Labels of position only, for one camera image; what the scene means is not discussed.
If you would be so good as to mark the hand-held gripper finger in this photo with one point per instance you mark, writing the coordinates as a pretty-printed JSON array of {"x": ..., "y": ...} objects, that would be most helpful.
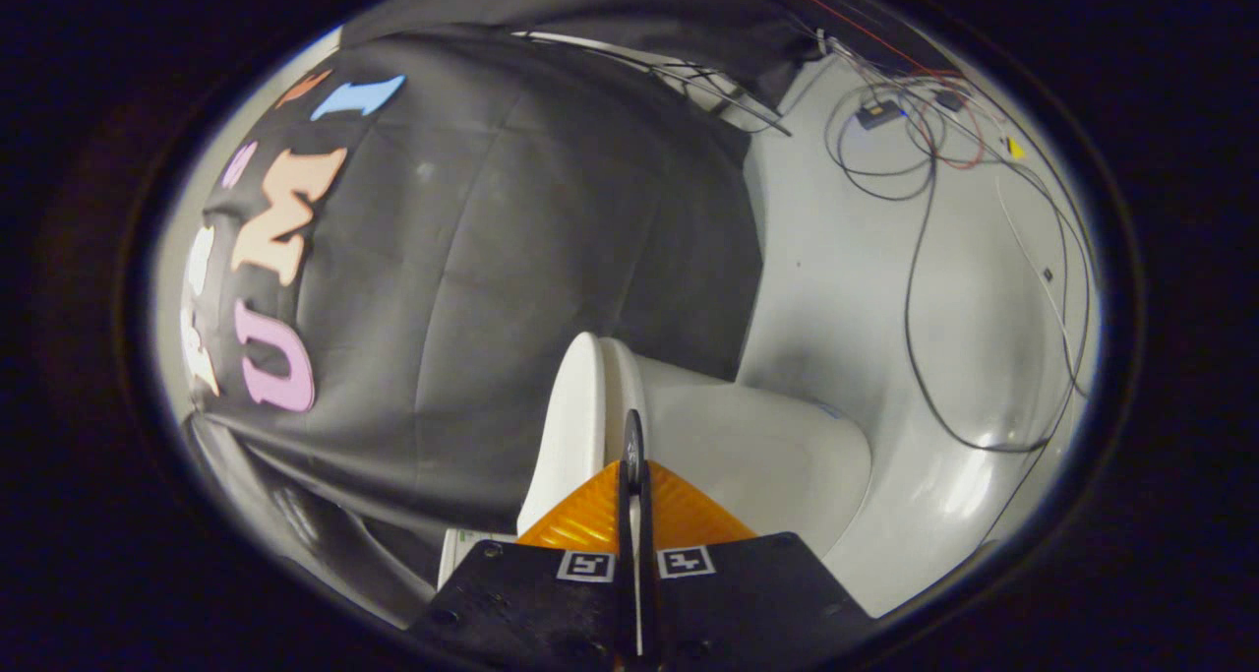
[
  {"x": 627, "y": 603},
  {"x": 649, "y": 603}
]

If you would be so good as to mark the white toilet lid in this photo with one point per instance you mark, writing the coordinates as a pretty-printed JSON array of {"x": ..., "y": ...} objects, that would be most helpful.
[{"x": 570, "y": 426}]

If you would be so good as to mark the white toilet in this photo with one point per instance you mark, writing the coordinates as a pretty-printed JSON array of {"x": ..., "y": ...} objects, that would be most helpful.
[{"x": 748, "y": 456}]

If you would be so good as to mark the black backdrop cloth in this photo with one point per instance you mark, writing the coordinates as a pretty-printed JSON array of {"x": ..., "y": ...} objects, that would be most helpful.
[{"x": 492, "y": 259}]

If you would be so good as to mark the black tripod stand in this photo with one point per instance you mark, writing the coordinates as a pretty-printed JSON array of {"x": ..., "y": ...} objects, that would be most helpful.
[{"x": 708, "y": 87}]

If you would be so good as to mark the small black adapter box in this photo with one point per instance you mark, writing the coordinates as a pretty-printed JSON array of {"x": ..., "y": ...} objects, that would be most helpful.
[{"x": 878, "y": 113}]

